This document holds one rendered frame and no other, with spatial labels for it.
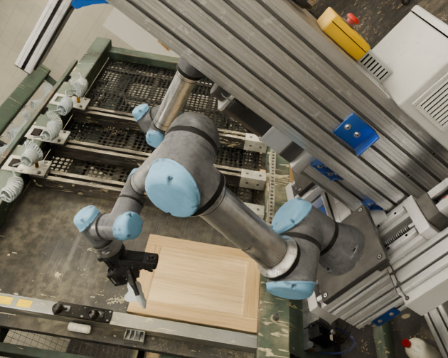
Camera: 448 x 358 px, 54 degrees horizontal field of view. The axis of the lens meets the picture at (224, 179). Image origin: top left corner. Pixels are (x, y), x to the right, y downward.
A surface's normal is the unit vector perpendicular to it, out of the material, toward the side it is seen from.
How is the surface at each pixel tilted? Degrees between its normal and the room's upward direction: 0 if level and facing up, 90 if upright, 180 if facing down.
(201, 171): 104
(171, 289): 59
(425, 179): 90
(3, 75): 90
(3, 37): 90
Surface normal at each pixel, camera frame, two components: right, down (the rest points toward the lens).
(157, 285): 0.13, -0.72
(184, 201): -0.37, 0.71
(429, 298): 0.00, 0.57
